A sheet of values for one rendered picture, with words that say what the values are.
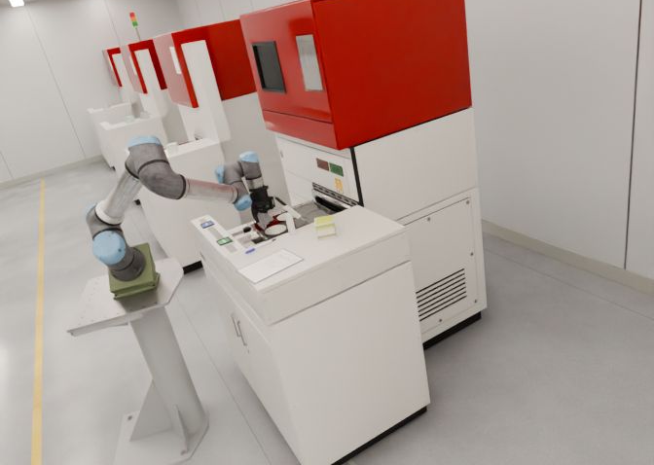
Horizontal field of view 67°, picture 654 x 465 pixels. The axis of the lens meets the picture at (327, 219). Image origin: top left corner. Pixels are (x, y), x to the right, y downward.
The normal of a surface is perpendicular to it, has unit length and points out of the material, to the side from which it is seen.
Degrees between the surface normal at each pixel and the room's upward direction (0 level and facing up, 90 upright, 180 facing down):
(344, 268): 90
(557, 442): 0
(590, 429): 0
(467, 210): 90
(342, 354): 90
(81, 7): 90
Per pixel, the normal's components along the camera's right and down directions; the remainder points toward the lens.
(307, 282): 0.48, 0.26
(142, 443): -0.18, -0.90
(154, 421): 0.24, 0.34
